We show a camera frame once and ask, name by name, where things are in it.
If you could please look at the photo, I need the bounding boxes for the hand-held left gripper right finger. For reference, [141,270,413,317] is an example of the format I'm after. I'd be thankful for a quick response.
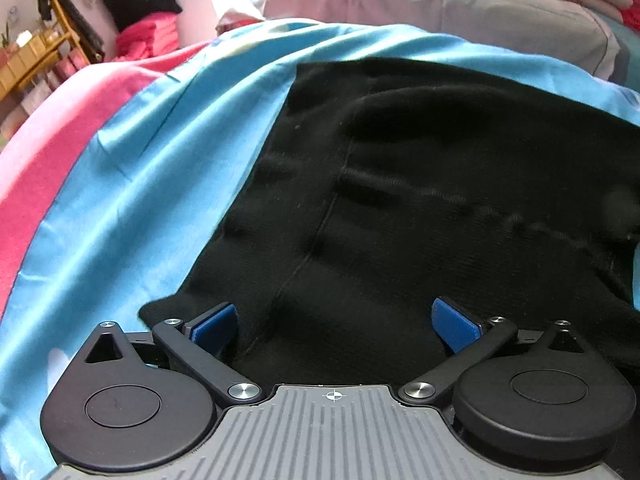
[397,297,597,408]

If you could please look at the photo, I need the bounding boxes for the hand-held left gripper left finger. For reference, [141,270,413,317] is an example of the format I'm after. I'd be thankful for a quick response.
[82,302,264,407]

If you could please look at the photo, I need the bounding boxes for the black pants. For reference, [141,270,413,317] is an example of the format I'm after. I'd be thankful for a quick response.
[137,56,640,392]

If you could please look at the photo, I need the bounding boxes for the blue floral bed sheet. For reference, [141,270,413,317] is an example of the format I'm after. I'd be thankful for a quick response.
[0,19,640,463]

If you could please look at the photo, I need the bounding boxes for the pink red blanket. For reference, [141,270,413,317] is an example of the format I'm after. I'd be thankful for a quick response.
[0,42,217,321]

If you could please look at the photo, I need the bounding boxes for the red cloth pile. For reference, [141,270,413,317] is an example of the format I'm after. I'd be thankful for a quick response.
[116,14,221,64]

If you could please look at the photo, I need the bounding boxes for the grey pillow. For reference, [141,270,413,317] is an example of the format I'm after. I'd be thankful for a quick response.
[215,0,623,81]

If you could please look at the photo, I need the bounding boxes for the wooden shelf rack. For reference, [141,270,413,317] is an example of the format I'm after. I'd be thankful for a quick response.
[0,0,107,106]

